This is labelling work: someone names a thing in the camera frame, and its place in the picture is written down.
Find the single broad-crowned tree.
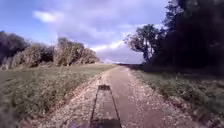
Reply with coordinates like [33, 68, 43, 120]
[124, 23, 162, 63]

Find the row of pale bushy trees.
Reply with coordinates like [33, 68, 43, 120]
[0, 30, 101, 70]

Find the open grass field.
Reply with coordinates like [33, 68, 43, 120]
[0, 63, 118, 128]

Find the dark wood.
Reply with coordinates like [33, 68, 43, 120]
[146, 0, 224, 76]

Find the grass verge beside wood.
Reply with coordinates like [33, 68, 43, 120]
[129, 64, 224, 128]

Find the gravel path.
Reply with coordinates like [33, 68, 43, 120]
[31, 65, 208, 128]

